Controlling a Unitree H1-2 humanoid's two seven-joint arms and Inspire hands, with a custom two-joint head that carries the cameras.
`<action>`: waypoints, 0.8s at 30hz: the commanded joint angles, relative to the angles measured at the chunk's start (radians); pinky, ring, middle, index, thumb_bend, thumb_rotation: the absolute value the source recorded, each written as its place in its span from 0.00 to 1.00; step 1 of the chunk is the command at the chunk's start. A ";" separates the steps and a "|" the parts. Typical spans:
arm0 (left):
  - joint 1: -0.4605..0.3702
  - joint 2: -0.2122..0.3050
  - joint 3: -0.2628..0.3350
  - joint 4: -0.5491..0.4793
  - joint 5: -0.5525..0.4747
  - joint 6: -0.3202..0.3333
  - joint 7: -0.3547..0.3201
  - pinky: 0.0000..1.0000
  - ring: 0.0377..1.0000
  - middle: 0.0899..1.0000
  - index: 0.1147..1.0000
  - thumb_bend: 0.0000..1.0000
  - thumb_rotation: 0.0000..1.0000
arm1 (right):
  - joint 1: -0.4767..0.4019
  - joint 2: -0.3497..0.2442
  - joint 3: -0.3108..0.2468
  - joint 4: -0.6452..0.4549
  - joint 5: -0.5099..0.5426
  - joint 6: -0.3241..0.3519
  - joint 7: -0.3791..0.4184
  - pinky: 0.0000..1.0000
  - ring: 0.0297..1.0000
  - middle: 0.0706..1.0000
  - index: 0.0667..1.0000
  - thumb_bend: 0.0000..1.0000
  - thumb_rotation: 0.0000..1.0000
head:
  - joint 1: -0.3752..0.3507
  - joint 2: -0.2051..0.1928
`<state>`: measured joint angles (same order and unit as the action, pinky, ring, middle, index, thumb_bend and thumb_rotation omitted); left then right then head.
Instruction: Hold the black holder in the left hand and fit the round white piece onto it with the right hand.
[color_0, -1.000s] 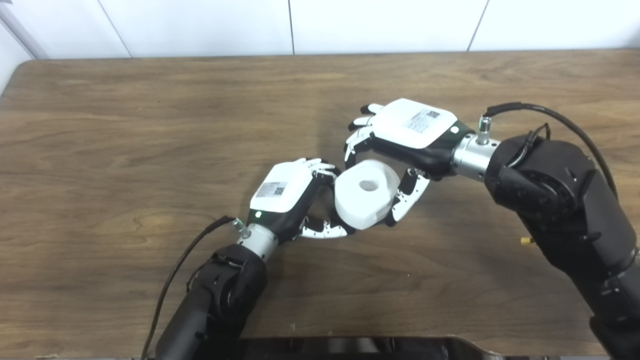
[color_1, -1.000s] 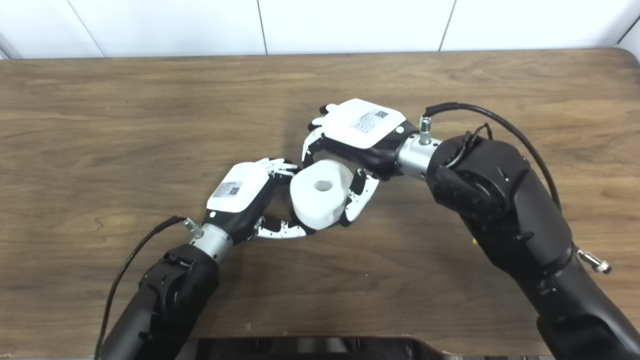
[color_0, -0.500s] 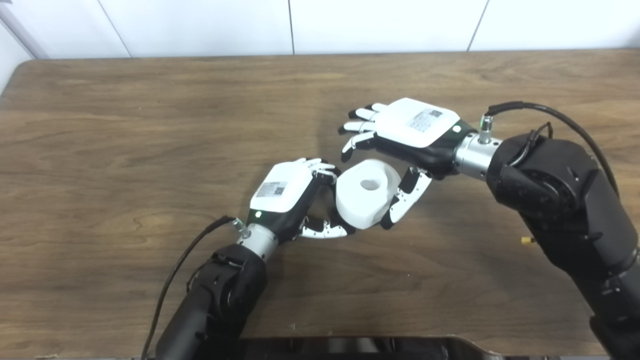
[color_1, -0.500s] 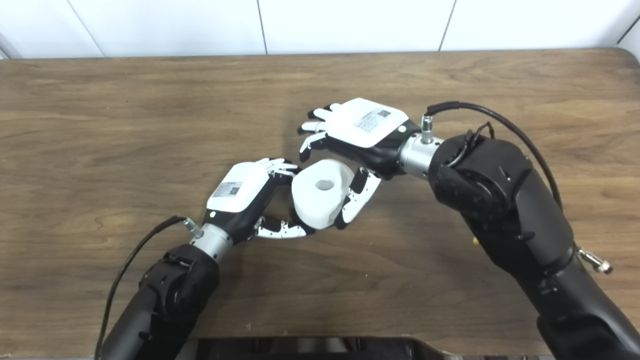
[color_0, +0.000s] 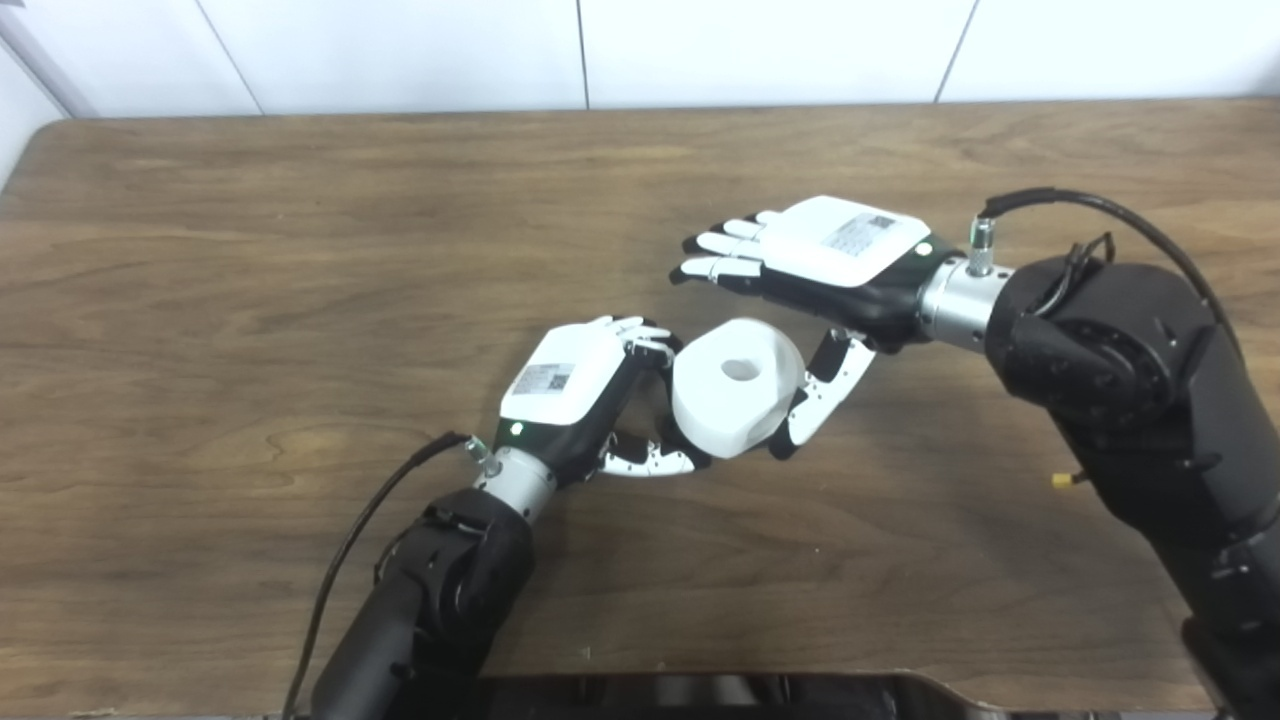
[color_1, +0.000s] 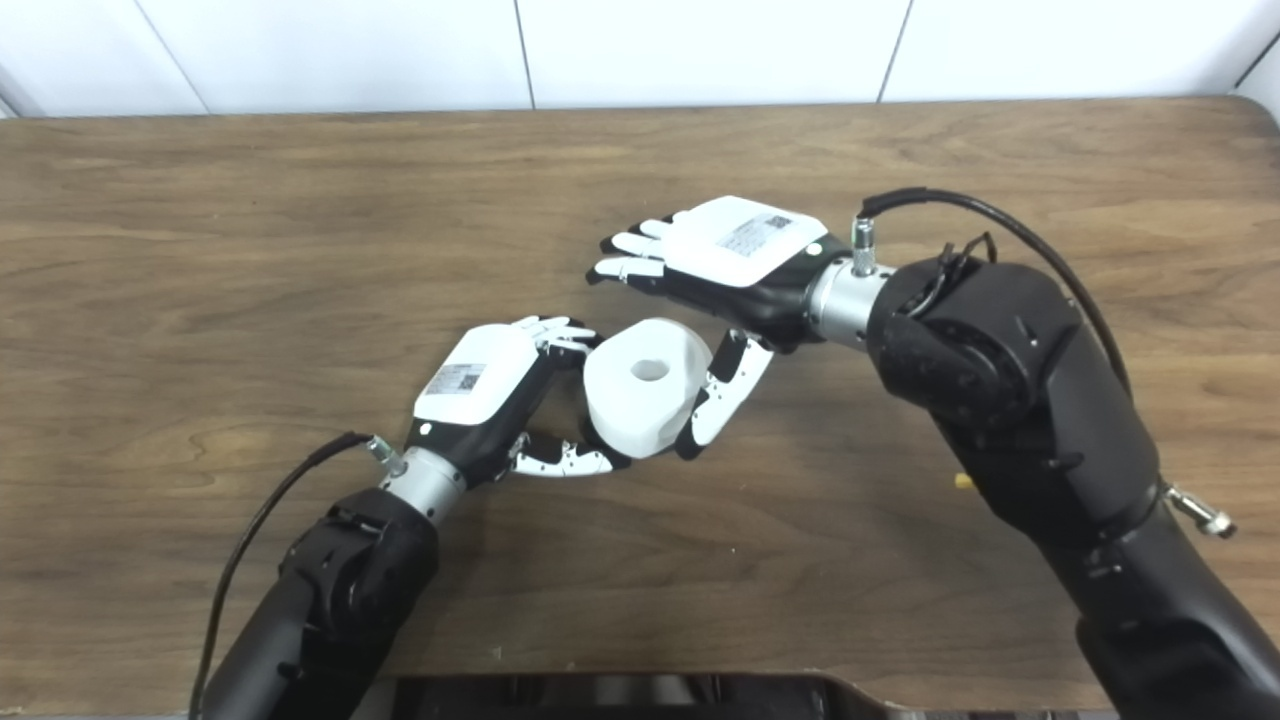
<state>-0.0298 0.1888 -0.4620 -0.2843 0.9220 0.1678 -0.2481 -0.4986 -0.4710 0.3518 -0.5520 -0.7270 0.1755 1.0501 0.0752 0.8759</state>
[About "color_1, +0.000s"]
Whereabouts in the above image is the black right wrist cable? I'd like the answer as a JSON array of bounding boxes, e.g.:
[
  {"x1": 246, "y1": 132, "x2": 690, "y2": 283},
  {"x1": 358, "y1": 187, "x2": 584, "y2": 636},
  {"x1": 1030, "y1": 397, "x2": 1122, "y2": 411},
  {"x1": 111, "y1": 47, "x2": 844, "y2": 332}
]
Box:
[{"x1": 852, "y1": 187, "x2": 1238, "y2": 541}]

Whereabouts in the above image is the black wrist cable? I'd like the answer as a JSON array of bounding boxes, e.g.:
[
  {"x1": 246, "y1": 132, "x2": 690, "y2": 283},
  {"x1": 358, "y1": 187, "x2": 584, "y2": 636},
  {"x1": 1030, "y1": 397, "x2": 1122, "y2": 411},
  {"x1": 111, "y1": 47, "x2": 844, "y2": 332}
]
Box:
[
  {"x1": 852, "y1": 187, "x2": 1238, "y2": 541},
  {"x1": 188, "y1": 430, "x2": 407, "y2": 720}
]

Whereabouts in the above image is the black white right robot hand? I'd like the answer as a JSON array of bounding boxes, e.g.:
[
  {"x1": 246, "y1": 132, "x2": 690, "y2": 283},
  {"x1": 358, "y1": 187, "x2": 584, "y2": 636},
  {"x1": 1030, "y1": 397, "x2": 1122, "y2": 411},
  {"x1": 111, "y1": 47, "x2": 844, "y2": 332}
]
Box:
[{"x1": 586, "y1": 196, "x2": 851, "y2": 461}]

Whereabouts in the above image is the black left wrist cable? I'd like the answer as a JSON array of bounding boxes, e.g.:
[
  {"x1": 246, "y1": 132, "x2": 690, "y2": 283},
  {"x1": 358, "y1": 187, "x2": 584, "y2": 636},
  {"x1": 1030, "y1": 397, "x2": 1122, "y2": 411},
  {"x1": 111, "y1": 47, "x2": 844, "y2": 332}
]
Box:
[{"x1": 188, "y1": 430, "x2": 407, "y2": 720}]

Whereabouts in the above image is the round white plastic piece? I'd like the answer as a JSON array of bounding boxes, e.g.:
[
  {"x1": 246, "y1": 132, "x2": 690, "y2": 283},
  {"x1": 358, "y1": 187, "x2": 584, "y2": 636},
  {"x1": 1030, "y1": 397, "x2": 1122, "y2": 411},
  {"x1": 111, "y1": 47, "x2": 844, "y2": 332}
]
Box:
[{"x1": 583, "y1": 318, "x2": 714, "y2": 461}]

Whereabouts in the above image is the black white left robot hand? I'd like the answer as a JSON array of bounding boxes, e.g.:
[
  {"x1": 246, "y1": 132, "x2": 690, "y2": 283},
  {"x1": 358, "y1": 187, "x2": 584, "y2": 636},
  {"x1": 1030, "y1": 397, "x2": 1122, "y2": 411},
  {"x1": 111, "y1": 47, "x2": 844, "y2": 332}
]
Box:
[{"x1": 405, "y1": 316, "x2": 616, "y2": 491}]

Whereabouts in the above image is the black robot torso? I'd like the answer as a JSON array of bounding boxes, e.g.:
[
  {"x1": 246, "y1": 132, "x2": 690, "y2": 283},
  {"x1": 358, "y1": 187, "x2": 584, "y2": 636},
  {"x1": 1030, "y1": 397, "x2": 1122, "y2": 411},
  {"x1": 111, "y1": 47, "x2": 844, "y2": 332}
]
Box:
[{"x1": 390, "y1": 673, "x2": 901, "y2": 720}]

